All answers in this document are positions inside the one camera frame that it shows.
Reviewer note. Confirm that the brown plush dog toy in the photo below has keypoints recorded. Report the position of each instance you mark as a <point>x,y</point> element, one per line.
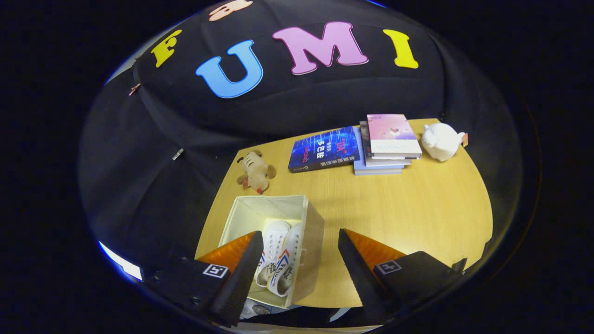
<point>256,171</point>

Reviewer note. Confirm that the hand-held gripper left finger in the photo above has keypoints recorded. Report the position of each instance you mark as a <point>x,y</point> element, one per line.
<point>239,283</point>

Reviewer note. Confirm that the dark blue book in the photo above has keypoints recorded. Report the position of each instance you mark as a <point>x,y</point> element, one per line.
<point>325,148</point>

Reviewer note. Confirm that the white plush toy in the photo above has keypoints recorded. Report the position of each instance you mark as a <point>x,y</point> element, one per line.
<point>441,141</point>

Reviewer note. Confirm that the pink cover book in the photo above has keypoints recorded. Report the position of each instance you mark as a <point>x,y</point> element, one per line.
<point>390,132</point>

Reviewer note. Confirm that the white striped canvas shoe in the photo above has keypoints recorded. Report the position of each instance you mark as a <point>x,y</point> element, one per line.
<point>274,243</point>
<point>290,260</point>

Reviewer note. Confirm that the light blue book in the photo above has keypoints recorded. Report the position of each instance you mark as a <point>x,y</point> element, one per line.
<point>376,170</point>

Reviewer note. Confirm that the beige fabric storage box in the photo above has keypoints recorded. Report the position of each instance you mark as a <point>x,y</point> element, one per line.
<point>260,208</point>

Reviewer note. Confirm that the red clip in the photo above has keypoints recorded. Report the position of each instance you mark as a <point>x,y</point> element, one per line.
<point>134,89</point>

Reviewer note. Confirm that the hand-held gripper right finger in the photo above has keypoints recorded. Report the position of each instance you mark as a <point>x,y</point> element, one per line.
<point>359,283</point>

